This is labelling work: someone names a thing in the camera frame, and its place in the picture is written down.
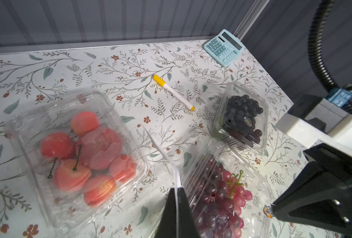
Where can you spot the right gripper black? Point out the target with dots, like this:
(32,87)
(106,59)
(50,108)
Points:
(321,195)

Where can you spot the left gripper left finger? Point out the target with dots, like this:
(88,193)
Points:
(168,226)

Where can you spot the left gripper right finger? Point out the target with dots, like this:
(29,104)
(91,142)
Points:
(186,227)

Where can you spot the clear box red green grapes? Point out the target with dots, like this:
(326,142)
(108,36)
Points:
(226,195)

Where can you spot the clear box red peaches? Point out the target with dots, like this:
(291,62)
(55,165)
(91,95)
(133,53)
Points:
(79,158)

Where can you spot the clear box blueberries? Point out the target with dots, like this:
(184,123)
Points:
(241,119)

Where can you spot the yellow capped white marker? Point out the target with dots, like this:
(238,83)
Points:
(168,88)

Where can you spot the light blue calculator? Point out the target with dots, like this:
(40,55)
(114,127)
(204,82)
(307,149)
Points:
(224,48)

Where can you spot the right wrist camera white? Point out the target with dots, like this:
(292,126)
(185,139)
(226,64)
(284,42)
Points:
(314,119)

